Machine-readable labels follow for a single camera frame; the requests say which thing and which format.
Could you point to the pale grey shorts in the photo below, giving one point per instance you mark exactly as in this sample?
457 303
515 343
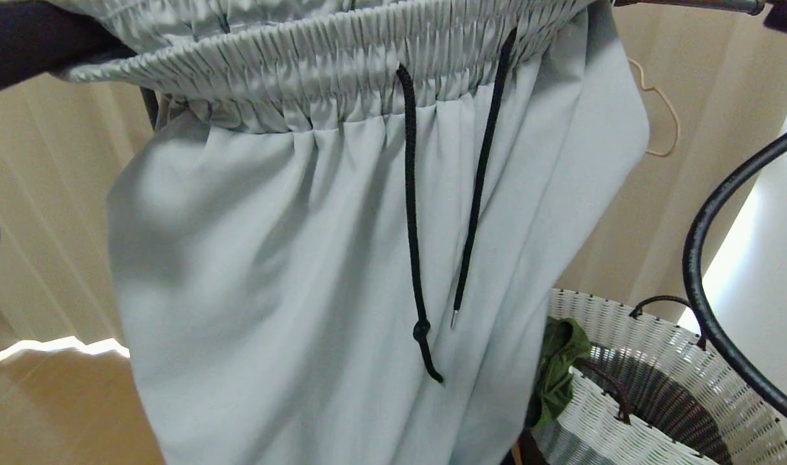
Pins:
303 258

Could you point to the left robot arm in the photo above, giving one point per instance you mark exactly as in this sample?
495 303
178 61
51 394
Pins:
31 45

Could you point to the white laundry basket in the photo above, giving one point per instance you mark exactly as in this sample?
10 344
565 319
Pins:
658 323

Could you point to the pink clothes hanger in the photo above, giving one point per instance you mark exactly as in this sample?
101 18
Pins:
676 126

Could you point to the black clothes rack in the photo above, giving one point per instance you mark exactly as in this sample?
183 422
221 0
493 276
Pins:
723 6

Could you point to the green garment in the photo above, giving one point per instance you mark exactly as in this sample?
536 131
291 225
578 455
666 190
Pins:
558 374

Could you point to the beige curtain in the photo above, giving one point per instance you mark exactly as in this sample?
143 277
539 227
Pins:
44 194

